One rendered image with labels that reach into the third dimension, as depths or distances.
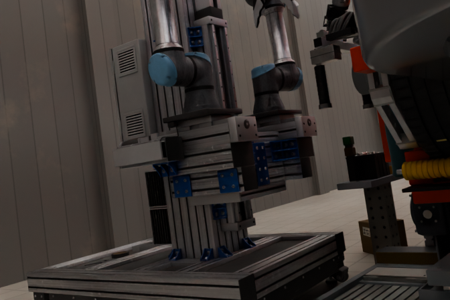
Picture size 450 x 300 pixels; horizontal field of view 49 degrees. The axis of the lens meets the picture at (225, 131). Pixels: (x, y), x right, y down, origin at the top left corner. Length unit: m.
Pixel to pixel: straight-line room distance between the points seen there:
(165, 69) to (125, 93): 0.60
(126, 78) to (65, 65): 1.96
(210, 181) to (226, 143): 0.19
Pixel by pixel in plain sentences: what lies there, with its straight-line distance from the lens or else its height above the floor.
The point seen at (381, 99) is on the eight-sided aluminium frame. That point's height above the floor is 0.73.
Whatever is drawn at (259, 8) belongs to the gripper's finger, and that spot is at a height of 1.09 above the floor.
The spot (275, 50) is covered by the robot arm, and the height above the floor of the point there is 1.12.
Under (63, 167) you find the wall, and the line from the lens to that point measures 4.07.
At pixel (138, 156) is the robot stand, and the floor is 0.69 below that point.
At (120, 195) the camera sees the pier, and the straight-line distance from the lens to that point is 4.27.
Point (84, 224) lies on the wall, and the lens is 4.16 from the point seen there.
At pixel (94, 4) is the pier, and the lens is 4.52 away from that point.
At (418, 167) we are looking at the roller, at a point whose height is 0.52.
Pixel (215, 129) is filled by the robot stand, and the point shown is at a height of 0.74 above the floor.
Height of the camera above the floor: 0.61
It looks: 4 degrees up
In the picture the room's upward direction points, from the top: 8 degrees counter-clockwise
